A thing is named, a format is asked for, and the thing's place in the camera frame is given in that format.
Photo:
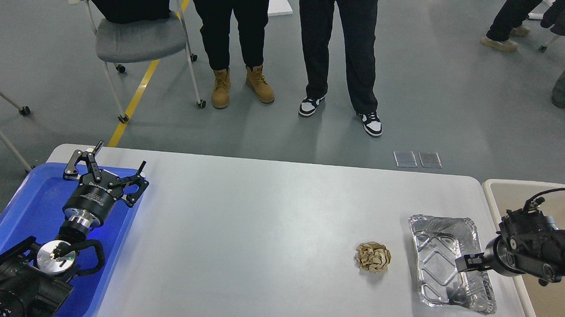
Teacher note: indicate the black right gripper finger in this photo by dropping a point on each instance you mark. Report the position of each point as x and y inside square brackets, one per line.
[470, 262]

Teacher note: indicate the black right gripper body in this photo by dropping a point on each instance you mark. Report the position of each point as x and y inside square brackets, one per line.
[495, 258]

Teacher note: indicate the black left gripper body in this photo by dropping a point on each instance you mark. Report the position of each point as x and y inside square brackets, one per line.
[92, 202]

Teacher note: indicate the aluminium foil tray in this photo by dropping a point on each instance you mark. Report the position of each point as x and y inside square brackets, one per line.
[438, 242]

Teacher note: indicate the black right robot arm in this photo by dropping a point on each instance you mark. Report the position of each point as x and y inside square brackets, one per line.
[528, 242]

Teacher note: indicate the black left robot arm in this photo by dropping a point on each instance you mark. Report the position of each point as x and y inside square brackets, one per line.
[61, 235]

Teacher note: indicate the blue plastic tray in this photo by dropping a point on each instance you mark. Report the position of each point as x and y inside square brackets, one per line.
[36, 210]

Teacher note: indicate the beige plastic bin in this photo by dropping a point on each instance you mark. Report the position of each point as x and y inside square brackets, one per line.
[504, 194]

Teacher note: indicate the crumpled brown paper ball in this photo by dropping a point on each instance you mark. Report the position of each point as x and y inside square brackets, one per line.
[373, 256]

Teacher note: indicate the right floor plate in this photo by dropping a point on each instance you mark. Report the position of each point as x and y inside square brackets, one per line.
[430, 160]

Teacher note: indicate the floor plate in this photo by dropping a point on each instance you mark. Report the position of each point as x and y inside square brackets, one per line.
[405, 159]
[430, 160]

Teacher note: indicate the left floor plate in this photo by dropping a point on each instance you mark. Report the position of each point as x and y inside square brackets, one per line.
[405, 159]

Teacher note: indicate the grey office chair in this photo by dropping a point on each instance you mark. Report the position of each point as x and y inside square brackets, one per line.
[140, 41]

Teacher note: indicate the white board on floor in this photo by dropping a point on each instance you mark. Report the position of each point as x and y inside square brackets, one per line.
[279, 7]

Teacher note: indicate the person in beige shoes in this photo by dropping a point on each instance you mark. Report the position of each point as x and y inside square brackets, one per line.
[508, 22]

